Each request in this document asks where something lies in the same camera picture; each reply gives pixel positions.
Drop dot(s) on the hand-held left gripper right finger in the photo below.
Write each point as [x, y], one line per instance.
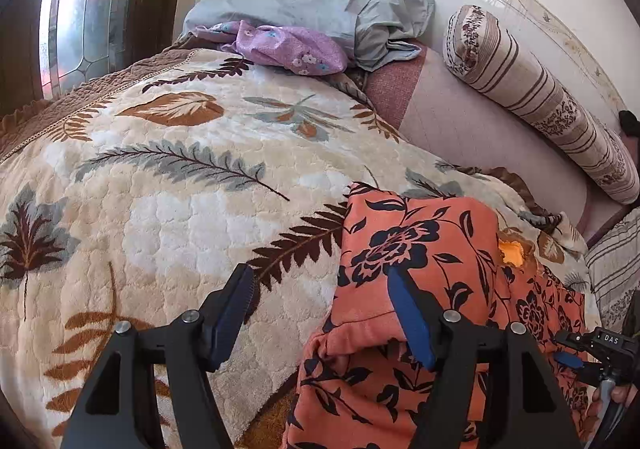
[407, 316]

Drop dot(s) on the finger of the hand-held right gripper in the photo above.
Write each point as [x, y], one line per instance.
[575, 341]
[569, 360]

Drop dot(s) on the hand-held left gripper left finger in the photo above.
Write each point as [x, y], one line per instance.
[231, 316]

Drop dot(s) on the orange floral garment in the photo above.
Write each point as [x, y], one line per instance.
[400, 239]

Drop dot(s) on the person's right hand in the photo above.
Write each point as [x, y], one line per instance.
[620, 394]

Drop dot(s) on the striped cushion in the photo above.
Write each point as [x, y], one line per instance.
[615, 264]

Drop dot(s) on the cream leaf-print blanket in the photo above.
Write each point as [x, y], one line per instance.
[175, 209]

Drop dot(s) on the pink bed sheet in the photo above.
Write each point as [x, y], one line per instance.
[465, 129]

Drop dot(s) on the dark object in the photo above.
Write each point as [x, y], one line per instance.
[630, 123]

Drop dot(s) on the striped floral bolster pillow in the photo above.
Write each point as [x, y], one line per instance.
[525, 84]

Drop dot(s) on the purple floral cloth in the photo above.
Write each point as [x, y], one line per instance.
[290, 46]

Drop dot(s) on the stained glass window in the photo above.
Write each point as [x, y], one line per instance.
[85, 14]

